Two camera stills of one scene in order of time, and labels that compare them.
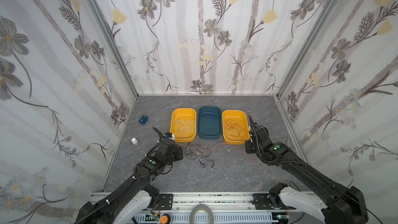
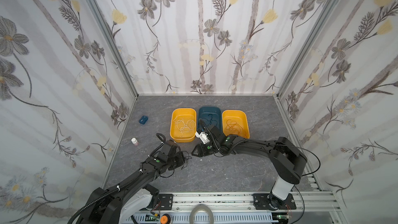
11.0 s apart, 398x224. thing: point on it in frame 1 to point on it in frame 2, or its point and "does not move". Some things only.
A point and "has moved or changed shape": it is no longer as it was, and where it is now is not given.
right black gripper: (253, 134) to (205, 146)
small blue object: (143, 119) does not move
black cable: (194, 152) has moved or changed shape
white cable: (183, 127) does not move
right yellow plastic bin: (235, 126) does not move
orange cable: (232, 124) does not move
